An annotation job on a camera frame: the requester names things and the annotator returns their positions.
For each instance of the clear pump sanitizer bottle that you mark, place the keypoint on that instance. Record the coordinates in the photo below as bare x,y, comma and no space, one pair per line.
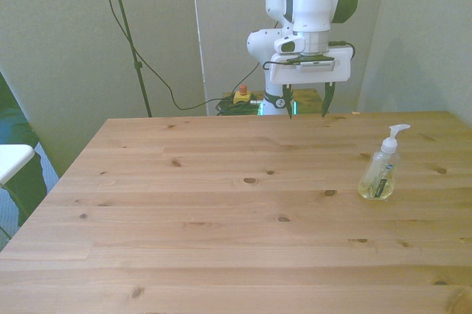
380,170

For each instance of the white folding chair seat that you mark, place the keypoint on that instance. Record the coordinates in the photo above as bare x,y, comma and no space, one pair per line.
13,161

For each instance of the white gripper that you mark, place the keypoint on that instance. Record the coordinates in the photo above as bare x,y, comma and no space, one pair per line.
309,70

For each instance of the yellow emergency stop box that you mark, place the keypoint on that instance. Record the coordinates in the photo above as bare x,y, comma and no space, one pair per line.
242,96

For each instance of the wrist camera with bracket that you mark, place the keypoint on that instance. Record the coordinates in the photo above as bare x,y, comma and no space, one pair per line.
295,46

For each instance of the black camera stand pole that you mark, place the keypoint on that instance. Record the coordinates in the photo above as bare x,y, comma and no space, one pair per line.
129,37

